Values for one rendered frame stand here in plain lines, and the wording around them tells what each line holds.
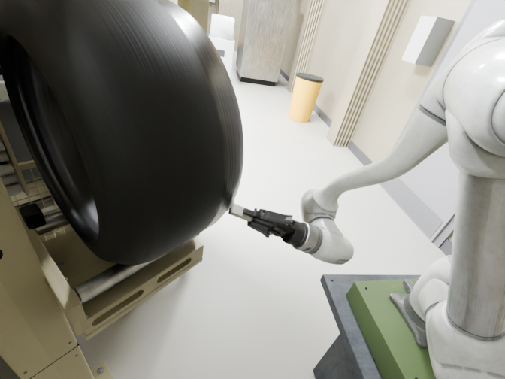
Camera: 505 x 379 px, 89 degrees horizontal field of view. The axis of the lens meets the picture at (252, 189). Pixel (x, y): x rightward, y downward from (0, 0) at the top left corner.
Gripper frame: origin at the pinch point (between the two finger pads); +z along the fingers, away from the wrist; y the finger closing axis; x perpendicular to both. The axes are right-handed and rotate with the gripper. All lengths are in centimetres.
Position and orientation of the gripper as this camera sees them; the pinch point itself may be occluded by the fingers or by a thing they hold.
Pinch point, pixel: (240, 212)
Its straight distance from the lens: 71.7
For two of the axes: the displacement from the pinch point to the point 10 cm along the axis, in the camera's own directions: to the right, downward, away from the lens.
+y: -5.2, 4.6, 7.2
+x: 0.9, -8.1, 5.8
